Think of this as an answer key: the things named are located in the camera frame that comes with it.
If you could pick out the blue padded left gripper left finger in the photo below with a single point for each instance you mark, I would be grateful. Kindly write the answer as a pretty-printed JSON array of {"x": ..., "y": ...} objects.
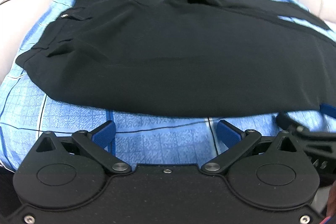
[{"x": 92, "y": 143}]

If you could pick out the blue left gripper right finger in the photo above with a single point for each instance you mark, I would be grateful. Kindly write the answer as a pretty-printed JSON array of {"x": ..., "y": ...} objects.
[{"x": 328, "y": 110}]

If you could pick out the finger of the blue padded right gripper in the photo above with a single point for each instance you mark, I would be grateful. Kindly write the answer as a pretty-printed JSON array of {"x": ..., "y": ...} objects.
[{"x": 232, "y": 139}]

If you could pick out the black pants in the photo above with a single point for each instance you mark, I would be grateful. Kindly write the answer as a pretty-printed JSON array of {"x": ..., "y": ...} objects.
[{"x": 186, "y": 58}]

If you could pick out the person's right hand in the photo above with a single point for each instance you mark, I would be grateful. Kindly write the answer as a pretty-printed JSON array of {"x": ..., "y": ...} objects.
[{"x": 331, "y": 202}]

